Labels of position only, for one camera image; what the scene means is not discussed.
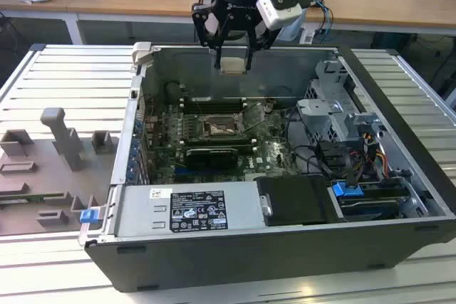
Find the grey parts rack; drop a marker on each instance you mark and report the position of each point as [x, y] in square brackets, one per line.
[42, 176]

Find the green RAM stick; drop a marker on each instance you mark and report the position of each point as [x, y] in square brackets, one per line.
[21, 196]

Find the black round cylinder part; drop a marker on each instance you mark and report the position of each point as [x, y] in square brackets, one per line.
[172, 90]

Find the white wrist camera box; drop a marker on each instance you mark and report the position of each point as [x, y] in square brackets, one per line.
[279, 12]

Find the black RAM slot bank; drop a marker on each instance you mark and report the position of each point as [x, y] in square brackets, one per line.
[221, 142]
[192, 106]

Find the black graphics card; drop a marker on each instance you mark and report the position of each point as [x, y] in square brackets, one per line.
[210, 159]

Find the silver square CPU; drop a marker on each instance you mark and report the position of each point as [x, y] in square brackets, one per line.
[233, 66]

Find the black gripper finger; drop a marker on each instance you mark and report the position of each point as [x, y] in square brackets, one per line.
[218, 58]
[250, 58]

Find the CPU socket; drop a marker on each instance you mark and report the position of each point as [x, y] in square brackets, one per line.
[221, 129]

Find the silver power supply unit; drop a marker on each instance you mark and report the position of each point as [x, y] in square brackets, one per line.
[135, 211]

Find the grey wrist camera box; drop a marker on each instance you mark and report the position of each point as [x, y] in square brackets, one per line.
[211, 27]

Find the black plastic shroud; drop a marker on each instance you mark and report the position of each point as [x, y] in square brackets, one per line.
[295, 200]

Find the black open PC case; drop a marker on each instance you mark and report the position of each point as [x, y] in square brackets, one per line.
[249, 257]

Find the green motherboard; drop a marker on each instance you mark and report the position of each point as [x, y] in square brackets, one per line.
[270, 154]

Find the pale blue teach pendant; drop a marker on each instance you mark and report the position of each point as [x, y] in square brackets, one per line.
[292, 33]

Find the hard disk in blue carrier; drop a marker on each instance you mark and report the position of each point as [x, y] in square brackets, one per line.
[347, 190]

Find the silver drive cage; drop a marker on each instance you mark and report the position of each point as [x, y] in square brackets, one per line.
[320, 111]

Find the grey case latch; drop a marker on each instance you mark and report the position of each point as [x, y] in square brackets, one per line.
[142, 53]

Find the blue plastic clip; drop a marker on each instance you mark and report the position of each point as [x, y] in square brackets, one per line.
[88, 216]

